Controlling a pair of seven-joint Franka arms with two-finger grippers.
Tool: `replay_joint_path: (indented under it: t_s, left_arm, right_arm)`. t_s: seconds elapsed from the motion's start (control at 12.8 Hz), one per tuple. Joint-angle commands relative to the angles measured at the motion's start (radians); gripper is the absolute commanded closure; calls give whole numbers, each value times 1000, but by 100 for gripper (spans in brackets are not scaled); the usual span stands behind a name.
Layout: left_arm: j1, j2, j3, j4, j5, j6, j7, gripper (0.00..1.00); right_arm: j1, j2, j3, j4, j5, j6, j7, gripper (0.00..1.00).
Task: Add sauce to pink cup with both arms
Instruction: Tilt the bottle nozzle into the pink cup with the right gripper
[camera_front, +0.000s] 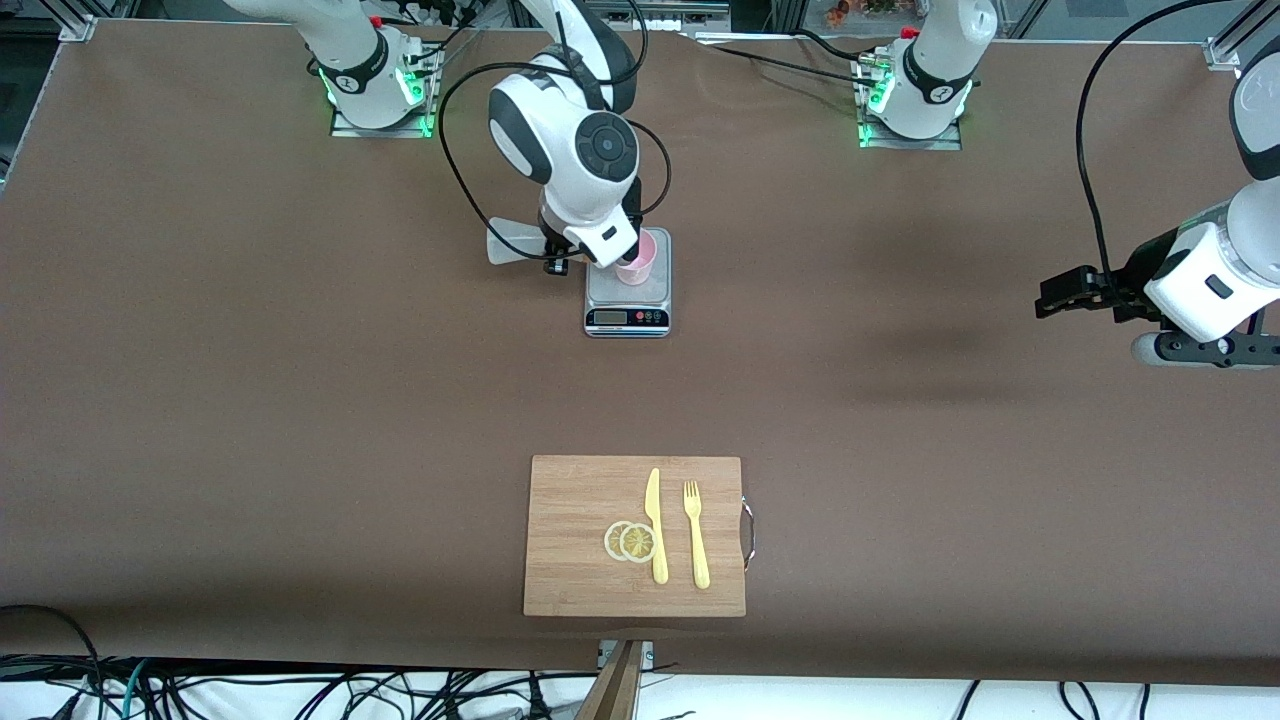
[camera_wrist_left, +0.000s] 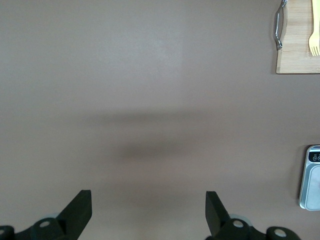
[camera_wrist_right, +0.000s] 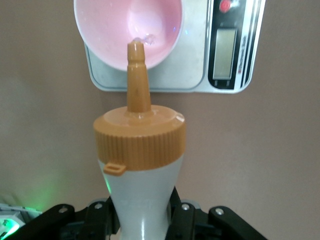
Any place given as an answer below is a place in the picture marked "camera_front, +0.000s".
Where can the yellow plastic fork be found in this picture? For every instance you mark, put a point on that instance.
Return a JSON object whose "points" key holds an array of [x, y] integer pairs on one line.
{"points": [[700, 555]]}

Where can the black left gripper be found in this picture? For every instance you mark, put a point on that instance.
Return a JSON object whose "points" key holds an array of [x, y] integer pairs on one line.
{"points": [[1142, 272]]}

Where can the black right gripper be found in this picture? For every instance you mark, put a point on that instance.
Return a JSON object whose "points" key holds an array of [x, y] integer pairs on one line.
{"points": [[552, 236]]}

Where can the translucent orange-capped sauce bottle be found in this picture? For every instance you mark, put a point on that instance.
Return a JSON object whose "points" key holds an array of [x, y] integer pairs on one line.
{"points": [[510, 245]]}

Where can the small metal bracket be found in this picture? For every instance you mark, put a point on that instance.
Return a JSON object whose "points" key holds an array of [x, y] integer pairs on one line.
{"points": [[648, 655]]}

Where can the silver digital kitchen scale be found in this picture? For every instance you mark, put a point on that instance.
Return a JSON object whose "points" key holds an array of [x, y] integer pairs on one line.
{"points": [[600, 295]]}

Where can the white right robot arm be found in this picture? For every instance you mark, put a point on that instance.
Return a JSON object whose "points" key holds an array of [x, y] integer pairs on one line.
{"points": [[580, 150]]}

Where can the pink plastic cup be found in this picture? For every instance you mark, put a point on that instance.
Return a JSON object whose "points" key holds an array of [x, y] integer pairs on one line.
{"points": [[640, 268]]}

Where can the white power strip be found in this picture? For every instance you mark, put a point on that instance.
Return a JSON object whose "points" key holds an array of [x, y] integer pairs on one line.
{"points": [[670, 22]]}

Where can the yellow plastic knife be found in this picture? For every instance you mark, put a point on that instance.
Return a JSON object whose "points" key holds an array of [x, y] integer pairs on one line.
{"points": [[659, 560]]}

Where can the lemon slice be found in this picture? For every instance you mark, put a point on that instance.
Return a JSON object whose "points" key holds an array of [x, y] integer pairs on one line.
{"points": [[638, 543], [610, 541]]}

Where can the wooden cutting board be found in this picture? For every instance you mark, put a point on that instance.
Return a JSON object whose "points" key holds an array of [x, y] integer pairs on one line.
{"points": [[580, 520]]}

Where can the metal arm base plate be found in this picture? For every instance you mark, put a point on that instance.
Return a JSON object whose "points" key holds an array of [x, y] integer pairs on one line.
{"points": [[345, 131], [945, 143]]}

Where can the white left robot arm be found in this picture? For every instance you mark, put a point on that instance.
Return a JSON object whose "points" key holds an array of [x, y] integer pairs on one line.
{"points": [[1210, 280]]}

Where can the aluminium frame profile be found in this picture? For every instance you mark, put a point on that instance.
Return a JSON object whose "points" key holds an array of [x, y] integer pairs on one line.
{"points": [[1225, 45], [80, 25]]}

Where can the wooden beam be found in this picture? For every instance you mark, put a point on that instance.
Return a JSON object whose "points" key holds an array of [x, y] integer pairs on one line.
{"points": [[615, 695]]}

